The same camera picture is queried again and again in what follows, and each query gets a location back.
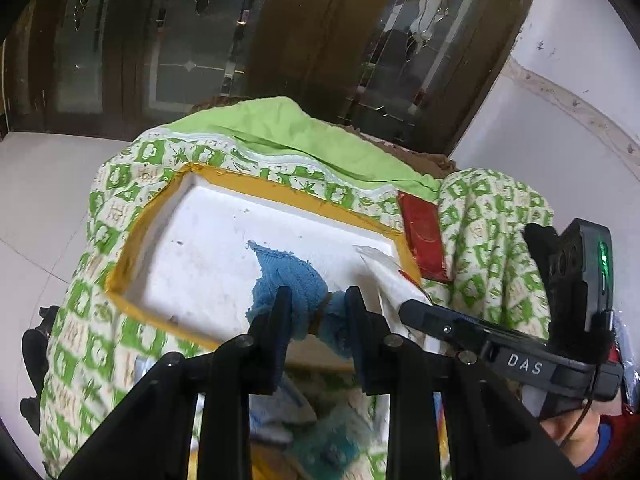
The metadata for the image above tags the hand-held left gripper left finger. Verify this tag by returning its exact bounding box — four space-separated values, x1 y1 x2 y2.
59 286 293 480

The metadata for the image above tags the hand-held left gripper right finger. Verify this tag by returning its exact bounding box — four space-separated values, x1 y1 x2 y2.
344 286 576 480

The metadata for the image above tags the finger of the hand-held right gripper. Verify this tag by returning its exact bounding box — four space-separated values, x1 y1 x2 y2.
398 299 493 361

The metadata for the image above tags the blue towel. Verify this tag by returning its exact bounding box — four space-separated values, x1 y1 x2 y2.
244 240 357 357

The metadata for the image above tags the white foam box yellow tape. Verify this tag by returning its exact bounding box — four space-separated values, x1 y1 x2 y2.
105 161 437 366

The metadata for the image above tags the person's right forearm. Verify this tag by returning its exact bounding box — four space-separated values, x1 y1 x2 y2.
575 390 640 476

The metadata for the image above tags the person's right hand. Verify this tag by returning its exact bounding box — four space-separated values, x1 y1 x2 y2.
540 402 603 473

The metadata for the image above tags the blue white packet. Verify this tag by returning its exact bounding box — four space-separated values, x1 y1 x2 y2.
249 394 321 443

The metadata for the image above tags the red packet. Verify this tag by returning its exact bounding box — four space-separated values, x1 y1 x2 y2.
397 191 452 282

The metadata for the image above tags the white plastic wrapper red print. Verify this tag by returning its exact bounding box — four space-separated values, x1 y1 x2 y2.
352 244 425 292

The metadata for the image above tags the teal printed packet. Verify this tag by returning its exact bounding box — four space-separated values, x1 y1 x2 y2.
295 407 376 471

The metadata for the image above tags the green printed quilt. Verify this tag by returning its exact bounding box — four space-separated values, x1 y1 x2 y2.
37 96 557 480

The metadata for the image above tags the black object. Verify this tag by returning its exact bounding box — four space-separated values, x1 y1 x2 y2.
20 304 67 437

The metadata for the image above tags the black cable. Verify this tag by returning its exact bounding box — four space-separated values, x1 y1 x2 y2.
559 392 597 458

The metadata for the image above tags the glass display cabinet, yellow frame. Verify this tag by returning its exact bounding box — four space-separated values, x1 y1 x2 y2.
0 0 547 157

